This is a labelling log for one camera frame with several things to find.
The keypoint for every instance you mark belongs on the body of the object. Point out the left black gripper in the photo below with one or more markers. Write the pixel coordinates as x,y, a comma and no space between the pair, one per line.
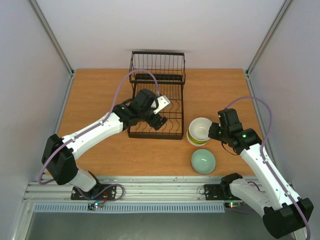
153,122

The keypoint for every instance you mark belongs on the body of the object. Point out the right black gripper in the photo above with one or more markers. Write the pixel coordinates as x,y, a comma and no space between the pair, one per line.
214,131

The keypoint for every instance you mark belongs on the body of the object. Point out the black wire dish rack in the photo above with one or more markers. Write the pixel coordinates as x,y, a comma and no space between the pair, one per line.
164,74

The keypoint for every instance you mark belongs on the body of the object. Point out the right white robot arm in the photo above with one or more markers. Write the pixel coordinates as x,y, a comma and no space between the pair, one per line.
282,209

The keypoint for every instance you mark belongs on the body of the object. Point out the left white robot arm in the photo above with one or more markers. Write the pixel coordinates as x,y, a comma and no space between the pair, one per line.
61,153

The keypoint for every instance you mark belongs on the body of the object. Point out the pale green celadon bowl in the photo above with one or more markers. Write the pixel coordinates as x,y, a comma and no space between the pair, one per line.
203,162

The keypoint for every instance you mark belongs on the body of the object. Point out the right small circuit board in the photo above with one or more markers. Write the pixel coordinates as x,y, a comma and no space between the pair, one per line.
233,205

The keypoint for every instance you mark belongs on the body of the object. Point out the small circuit board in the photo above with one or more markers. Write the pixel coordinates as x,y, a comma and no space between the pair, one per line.
94,206
233,205

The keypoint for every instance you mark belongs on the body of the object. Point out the left small circuit board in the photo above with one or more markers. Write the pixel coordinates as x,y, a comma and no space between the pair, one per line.
94,206

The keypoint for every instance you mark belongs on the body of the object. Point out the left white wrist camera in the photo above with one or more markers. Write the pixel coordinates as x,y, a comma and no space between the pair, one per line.
160,104

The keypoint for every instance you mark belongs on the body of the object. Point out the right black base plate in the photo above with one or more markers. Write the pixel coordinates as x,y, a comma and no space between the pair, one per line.
214,192

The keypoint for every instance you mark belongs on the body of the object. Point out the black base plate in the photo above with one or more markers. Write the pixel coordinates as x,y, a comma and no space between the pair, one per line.
98,193
214,192

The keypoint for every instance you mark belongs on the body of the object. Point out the grey slotted cable duct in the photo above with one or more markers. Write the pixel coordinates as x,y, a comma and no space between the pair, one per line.
130,208

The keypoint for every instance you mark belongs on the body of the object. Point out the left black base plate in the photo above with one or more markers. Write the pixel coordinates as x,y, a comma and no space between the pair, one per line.
98,193

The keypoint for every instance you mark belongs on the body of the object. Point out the aluminium front rail frame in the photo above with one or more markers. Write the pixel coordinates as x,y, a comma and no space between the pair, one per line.
138,189

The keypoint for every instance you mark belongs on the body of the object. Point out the right aluminium corner post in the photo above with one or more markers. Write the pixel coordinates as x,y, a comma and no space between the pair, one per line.
269,34

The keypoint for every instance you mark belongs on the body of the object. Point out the aluminium corner post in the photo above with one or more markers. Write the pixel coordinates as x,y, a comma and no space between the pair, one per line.
48,30
269,34

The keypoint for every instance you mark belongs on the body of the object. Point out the left aluminium corner post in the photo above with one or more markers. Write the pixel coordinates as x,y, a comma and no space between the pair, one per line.
48,30

